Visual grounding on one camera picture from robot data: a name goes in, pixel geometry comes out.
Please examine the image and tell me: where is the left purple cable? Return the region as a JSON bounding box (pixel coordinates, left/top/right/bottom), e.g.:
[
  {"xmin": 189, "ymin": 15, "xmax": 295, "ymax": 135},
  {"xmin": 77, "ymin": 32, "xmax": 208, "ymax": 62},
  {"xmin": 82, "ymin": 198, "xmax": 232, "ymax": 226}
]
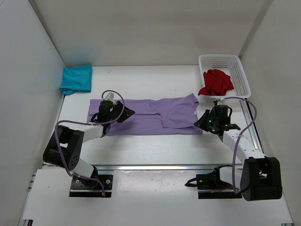
[{"xmin": 55, "ymin": 89, "xmax": 125, "ymax": 189}]

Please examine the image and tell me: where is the lavender t shirt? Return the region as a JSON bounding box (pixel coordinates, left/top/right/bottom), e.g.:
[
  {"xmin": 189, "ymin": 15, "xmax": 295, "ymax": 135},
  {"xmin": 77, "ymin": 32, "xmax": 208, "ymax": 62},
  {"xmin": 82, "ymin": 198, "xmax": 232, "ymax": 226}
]
[{"xmin": 86, "ymin": 93, "xmax": 203, "ymax": 137}]

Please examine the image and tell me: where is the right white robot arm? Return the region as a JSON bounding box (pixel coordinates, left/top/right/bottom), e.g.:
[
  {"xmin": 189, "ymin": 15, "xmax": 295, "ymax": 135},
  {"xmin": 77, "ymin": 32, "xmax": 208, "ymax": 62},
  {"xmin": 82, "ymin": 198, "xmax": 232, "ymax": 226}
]
[{"xmin": 186, "ymin": 105, "xmax": 282, "ymax": 201}]

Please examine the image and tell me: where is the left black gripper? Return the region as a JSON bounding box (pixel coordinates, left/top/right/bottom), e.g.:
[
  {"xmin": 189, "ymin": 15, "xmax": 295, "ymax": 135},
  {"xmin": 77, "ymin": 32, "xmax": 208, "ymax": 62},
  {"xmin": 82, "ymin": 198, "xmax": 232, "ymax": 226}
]
[{"xmin": 108, "ymin": 100, "xmax": 135, "ymax": 124}]

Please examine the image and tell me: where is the white plastic laundry basket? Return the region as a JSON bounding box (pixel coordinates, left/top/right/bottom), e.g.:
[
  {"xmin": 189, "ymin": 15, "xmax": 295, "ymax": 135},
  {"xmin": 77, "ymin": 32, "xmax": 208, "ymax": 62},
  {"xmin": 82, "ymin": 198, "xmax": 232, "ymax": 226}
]
[{"xmin": 198, "ymin": 54, "xmax": 251, "ymax": 98}]

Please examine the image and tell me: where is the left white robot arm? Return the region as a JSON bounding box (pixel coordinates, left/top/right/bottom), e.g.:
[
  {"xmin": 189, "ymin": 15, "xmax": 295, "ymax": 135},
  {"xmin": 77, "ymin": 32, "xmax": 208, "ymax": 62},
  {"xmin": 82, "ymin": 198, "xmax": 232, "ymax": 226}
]
[{"xmin": 43, "ymin": 100, "xmax": 135, "ymax": 188}]

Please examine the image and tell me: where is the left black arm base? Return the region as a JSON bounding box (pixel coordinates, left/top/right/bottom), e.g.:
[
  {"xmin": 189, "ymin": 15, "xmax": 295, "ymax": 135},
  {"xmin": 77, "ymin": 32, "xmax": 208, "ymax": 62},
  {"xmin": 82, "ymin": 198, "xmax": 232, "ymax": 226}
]
[{"xmin": 69, "ymin": 172, "xmax": 113, "ymax": 198}]

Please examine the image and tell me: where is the teal t shirt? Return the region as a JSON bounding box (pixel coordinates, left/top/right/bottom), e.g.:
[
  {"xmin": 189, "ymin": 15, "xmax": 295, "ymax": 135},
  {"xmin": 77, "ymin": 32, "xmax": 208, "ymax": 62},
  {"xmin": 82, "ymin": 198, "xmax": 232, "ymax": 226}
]
[{"xmin": 59, "ymin": 65, "xmax": 93, "ymax": 96}]

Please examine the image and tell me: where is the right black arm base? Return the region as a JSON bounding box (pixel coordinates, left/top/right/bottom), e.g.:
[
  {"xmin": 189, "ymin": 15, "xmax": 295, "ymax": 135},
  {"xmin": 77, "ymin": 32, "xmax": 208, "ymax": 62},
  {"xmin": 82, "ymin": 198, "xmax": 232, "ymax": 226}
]
[{"xmin": 185, "ymin": 165, "xmax": 242, "ymax": 200}]

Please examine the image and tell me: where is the red t shirt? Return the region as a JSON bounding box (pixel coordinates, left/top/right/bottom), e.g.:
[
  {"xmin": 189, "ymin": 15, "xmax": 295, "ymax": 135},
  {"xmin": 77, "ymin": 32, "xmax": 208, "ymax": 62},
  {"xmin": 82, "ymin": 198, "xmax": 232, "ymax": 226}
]
[{"xmin": 198, "ymin": 69, "xmax": 234, "ymax": 96}]

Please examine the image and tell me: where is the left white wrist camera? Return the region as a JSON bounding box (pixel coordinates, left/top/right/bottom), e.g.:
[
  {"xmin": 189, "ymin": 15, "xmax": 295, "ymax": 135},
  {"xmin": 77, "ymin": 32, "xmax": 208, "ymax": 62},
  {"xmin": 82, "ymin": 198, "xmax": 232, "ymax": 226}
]
[{"xmin": 103, "ymin": 92, "xmax": 116, "ymax": 105}]

